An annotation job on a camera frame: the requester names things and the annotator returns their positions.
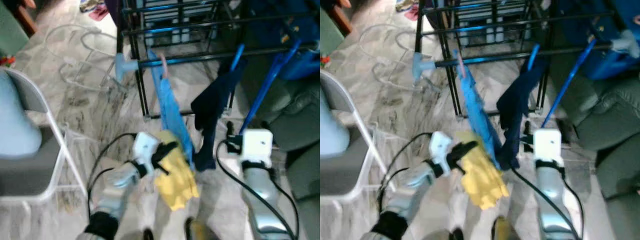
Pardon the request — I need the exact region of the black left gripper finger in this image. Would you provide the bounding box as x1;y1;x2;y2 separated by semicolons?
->
452;141;478;157
159;141;180;158

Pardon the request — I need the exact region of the yellow shirt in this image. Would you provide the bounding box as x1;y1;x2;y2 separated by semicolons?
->
454;131;510;211
154;131;200;212

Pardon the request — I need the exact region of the blue plastic hanger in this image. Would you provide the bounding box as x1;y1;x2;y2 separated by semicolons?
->
527;44;542;71
230;44;246;71
239;39;303;136
540;37;598;130

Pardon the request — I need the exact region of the navy blue shirt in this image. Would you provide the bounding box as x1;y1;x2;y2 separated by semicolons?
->
191;57;248;172
496;60;548;171

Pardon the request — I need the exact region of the light blue shirt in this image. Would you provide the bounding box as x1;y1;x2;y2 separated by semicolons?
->
452;49;503;171
146;49;196;168

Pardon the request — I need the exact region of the dark green sofa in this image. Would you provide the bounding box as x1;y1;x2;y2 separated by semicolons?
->
245;55;320;240
542;55;640;240

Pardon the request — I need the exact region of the robot right leg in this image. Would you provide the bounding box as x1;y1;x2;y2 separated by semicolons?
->
184;216;221;240
492;216;521;240

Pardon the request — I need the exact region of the black metal drying rack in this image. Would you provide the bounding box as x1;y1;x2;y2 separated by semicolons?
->
412;0;640;121
116;0;320;121

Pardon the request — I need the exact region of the light blue pillow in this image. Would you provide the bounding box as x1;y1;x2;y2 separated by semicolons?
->
320;90;350;157
0;70;43;160

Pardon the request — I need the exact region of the blue plastic crate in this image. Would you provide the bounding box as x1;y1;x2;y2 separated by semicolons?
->
555;0;640;81
245;0;320;81

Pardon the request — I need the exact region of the white folding chair grey seat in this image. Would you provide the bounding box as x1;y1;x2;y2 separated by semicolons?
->
0;67;88;203
320;70;396;203

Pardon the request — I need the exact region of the green cabinet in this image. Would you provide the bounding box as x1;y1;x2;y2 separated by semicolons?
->
320;7;341;56
0;2;31;57

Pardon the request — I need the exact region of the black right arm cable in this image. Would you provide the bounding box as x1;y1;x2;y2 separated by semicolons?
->
216;140;300;240
510;165;585;240

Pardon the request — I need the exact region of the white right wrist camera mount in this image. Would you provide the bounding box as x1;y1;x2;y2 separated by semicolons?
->
532;128;563;163
240;129;274;163

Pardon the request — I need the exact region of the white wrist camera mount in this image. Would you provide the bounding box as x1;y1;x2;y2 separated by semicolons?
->
132;132;161;173
240;129;274;163
429;131;455;173
532;128;563;163

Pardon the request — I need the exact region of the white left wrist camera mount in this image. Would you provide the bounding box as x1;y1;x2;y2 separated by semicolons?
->
429;131;455;173
132;132;161;173

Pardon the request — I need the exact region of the white wire frame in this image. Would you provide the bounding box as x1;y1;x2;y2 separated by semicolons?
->
44;24;126;93
357;24;441;93

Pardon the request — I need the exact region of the brown wooden post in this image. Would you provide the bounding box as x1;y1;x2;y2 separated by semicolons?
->
330;0;353;36
5;0;38;36

